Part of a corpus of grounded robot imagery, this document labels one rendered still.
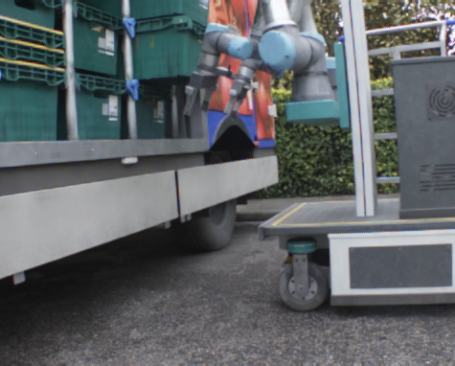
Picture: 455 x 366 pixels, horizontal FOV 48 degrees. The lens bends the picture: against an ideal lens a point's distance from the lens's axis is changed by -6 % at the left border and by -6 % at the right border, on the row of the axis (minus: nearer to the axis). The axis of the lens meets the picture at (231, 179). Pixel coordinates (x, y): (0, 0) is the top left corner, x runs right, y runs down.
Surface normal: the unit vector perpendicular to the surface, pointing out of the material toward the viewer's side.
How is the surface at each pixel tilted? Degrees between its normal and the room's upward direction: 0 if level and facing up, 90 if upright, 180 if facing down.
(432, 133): 90
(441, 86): 90
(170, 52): 90
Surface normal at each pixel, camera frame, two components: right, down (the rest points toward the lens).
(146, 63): -0.31, 0.07
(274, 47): -0.63, 0.22
